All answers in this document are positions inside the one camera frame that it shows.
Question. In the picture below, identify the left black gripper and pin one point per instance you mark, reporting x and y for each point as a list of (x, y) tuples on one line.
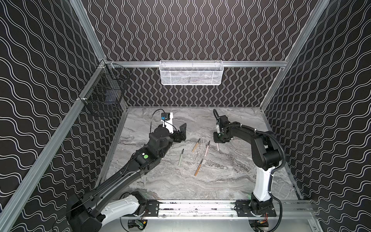
[(178, 135)]

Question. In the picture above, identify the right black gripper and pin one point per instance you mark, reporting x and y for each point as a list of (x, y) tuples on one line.
[(219, 136)]

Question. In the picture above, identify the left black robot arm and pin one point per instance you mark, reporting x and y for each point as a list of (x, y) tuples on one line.
[(84, 213)]

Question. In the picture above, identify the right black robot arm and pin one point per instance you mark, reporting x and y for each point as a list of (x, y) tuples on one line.
[(267, 153)]

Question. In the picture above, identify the green pen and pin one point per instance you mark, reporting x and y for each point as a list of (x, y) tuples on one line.
[(180, 158)]

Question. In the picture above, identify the orange pen lower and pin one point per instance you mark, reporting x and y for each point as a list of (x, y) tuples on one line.
[(199, 167)]

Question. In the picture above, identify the white mesh basket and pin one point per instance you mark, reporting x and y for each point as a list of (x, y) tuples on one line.
[(191, 72)]

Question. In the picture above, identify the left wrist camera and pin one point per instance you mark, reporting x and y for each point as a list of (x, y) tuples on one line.
[(167, 120)]

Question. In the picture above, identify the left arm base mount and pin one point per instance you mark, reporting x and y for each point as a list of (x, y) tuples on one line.
[(148, 209)]

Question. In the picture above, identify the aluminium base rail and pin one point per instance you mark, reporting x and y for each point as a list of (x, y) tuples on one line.
[(179, 209)]

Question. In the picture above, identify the black wire basket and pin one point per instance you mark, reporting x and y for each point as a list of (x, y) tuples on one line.
[(106, 96)]

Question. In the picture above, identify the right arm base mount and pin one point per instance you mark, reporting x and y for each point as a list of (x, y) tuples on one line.
[(254, 208)]

